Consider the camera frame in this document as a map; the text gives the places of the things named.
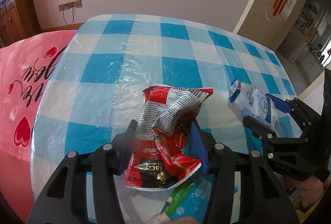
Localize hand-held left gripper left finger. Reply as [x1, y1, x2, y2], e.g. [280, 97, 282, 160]
[27, 119, 139, 224]

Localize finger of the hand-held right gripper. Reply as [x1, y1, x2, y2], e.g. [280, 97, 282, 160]
[265, 93, 322, 137]
[242, 115, 311, 162]

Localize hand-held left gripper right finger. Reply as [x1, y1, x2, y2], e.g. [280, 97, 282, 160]
[190, 119, 300, 224]

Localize red black snack packet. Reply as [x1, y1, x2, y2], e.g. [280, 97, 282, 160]
[124, 85, 215, 191]

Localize person's right hand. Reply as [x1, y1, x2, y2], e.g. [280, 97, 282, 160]
[283, 176, 327, 213]

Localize person's yellow clothing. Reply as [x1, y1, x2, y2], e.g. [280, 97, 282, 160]
[295, 195, 324, 222]

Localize green snack packet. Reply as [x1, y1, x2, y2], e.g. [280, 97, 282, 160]
[151, 177, 197, 223]

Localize shelf with small items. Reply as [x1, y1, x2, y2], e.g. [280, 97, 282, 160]
[293, 2, 331, 64]

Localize blue checked tablecloth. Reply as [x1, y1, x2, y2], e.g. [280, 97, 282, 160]
[30, 14, 298, 224]

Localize cream door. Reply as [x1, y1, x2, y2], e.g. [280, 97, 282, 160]
[233, 0, 314, 52]

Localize pink heart print blanket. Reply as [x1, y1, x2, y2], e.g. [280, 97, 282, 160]
[0, 29, 78, 217]

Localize wooden cabinet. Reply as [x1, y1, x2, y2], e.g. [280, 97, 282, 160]
[0, 0, 42, 47]

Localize black cable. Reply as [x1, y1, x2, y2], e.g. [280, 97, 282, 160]
[61, 5, 76, 26]

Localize beige wall socket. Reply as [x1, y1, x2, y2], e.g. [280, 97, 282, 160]
[58, 0, 83, 11]

